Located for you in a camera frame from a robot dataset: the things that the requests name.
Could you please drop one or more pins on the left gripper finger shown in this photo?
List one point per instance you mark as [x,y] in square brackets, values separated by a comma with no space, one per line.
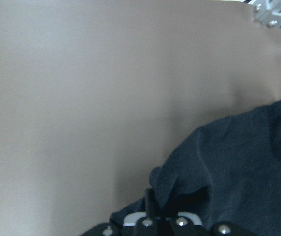
[152,209]

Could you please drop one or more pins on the black graphic t-shirt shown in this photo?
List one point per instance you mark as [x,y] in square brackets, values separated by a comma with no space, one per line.
[223,180]

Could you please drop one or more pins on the aluminium frame post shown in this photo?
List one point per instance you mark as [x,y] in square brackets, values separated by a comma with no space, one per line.
[268,12]

